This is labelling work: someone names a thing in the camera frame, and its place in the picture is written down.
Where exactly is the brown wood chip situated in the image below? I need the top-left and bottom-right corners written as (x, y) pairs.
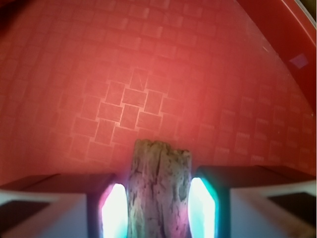
top-left (127, 139), bottom-right (192, 238)

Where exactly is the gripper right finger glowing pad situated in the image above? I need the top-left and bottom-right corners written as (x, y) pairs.
top-left (188, 166), bottom-right (317, 238)

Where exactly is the red plastic serving tray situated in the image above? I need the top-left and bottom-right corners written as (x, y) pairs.
top-left (0, 0), bottom-right (316, 184)

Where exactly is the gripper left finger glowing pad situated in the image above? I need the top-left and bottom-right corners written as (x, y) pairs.
top-left (0, 173), bottom-right (128, 238)

